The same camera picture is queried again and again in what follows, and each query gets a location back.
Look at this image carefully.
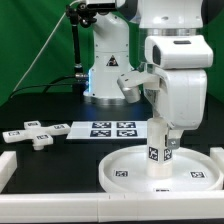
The white front fence bar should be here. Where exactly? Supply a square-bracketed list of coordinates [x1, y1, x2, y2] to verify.
[0, 190, 224, 223]

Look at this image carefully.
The white cable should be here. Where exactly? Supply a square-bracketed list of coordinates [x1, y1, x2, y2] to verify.
[11, 0, 88, 93]

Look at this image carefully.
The white fence block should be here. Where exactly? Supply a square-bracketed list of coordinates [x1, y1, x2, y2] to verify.
[0, 151, 17, 193]
[210, 147, 224, 177]

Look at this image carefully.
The black camera stand pole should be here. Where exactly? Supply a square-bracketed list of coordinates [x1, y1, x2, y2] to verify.
[66, 3, 96, 92]

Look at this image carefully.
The white marker sheet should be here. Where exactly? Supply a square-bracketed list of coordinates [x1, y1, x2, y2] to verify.
[67, 121, 147, 140]

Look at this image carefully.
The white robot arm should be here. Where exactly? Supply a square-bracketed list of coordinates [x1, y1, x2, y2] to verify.
[85, 0, 224, 149]

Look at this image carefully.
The white round table top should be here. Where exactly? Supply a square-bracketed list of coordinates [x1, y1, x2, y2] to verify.
[98, 145, 224, 193]

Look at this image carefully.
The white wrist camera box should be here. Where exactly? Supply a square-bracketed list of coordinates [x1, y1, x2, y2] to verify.
[144, 35, 213, 69]

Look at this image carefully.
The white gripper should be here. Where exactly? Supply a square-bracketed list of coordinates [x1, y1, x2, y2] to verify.
[144, 67, 207, 149]

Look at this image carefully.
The black cable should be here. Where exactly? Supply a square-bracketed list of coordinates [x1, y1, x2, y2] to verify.
[9, 75, 90, 100]

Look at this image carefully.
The white cross-shaped table base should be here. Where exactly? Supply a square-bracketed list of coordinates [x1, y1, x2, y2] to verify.
[2, 121, 70, 150]

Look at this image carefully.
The white left fence block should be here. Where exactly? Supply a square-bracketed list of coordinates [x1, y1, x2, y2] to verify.
[0, 151, 17, 193]

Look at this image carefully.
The white right fence block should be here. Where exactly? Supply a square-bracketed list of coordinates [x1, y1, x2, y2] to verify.
[210, 147, 224, 177]

